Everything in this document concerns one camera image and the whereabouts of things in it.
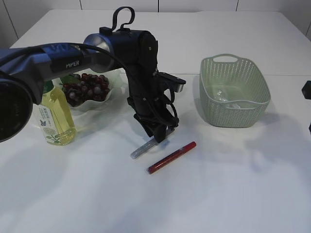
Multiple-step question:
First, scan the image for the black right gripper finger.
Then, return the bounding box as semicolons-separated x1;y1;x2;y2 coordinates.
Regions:
301;81;311;99

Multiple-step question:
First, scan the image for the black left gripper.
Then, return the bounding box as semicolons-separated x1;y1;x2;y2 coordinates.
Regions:
126;70;179;143

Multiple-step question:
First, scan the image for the silver glitter pen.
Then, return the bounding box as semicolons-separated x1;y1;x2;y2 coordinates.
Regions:
130;127;175;160

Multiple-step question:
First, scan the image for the red glitter pen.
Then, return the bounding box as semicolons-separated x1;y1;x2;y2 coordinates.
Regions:
147;141;196;174

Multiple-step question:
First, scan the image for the clear plastic sheet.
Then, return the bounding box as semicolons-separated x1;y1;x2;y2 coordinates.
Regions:
214;89;241;109

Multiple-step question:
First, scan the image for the purple artificial grape bunch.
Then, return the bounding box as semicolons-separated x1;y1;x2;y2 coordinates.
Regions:
60;73;111;107

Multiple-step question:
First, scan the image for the yellow tea drink bottle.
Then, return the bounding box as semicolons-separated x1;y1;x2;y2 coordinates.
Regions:
33;81;76;146

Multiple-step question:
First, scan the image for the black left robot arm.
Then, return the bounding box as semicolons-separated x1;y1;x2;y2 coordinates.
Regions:
0;27;185;142

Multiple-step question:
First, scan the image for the green plastic woven basket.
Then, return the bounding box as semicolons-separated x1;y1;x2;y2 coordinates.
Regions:
199;54;271;128

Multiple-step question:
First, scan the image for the green wavy glass plate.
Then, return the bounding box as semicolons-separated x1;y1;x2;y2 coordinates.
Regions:
52;69;123;112

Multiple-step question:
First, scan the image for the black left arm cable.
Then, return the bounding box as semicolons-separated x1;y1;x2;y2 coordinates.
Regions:
0;6;179;127

